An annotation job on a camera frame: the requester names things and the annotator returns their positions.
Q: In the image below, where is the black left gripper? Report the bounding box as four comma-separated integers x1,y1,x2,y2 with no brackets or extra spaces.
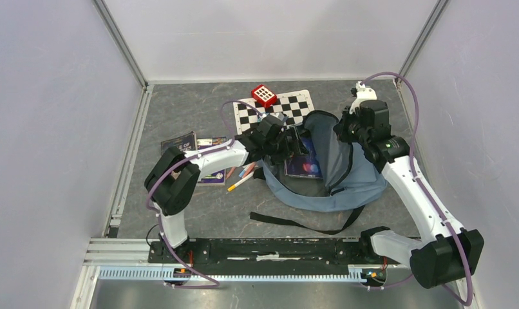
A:
263,125,308,165

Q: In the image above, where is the dark blue barcode book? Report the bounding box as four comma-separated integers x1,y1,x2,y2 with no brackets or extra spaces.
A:
284,137,322,179

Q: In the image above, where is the blue student backpack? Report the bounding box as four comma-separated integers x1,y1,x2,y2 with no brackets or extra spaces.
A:
253,110,387,235

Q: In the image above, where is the purple cover book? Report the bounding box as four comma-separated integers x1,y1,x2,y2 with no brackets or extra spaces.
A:
196,136,227,186

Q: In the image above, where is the Tale of Two Cities book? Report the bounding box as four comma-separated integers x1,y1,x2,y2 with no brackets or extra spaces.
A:
160,131,198,155

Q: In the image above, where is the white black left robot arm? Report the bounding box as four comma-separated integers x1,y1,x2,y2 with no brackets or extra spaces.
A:
144,113,302,262

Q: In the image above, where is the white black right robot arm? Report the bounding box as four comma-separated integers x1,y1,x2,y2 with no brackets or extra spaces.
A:
334,100,485,288

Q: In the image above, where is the yellow tipped pencil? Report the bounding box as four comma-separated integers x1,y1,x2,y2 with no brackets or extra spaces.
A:
227,172,254,192

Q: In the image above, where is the black white checkerboard mat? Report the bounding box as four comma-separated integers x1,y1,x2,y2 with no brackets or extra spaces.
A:
233,89,315,135

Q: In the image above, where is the orange pencil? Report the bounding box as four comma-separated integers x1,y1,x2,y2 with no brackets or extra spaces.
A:
225,167,236,180

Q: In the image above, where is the red calculator toy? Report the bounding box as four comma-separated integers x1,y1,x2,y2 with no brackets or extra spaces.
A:
250,84,278,109

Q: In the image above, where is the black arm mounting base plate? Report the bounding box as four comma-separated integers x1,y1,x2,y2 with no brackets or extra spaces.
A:
147,238,395,277

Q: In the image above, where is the white slotted cable duct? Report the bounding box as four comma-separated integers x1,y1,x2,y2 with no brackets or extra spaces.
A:
98,266,365,283

